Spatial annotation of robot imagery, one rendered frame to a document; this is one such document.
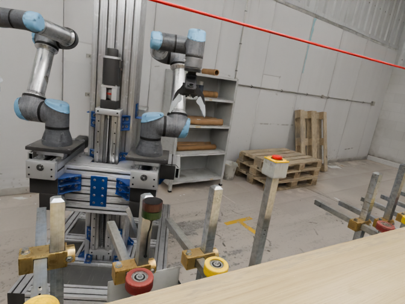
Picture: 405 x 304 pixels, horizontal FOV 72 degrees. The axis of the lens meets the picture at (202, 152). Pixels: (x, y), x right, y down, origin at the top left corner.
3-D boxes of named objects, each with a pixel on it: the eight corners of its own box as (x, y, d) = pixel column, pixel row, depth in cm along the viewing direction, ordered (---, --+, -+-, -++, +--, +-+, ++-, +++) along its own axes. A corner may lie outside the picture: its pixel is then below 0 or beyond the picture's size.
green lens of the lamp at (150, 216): (138, 212, 86) (139, 205, 85) (157, 209, 89) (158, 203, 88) (144, 221, 81) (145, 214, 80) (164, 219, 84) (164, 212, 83)
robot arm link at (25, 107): (37, 120, 142) (60, 22, 150) (8, 116, 142) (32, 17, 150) (49, 125, 154) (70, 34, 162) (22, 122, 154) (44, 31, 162)
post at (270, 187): (245, 270, 123) (265, 174, 112) (254, 268, 126) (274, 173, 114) (252, 277, 119) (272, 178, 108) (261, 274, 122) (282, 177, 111)
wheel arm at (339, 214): (313, 205, 177) (314, 199, 176) (316, 204, 179) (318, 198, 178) (382, 243, 140) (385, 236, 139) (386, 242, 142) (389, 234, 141)
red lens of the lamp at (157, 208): (139, 204, 85) (140, 197, 84) (158, 202, 88) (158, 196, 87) (145, 213, 80) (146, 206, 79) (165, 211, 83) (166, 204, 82)
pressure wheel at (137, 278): (120, 301, 85) (122, 268, 83) (146, 294, 89) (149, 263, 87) (126, 322, 79) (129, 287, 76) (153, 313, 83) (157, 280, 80)
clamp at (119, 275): (111, 275, 92) (112, 262, 91) (150, 266, 99) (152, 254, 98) (114, 287, 88) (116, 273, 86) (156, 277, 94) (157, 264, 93)
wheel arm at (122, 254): (106, 229, 117) (106, 220, 116) (114, 228, 119) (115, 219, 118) (133, 307, 81) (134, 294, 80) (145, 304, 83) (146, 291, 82)
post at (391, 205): (376, 237, 171) (400, 163, 160) (379, 236, 173) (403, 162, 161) (381, 240, 169) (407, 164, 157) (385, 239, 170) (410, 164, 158)
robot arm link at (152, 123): (139, 133, 160) (141, 109, 157) (163, 135, 163) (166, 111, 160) (139, 137, 149) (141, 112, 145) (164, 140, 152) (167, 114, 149)
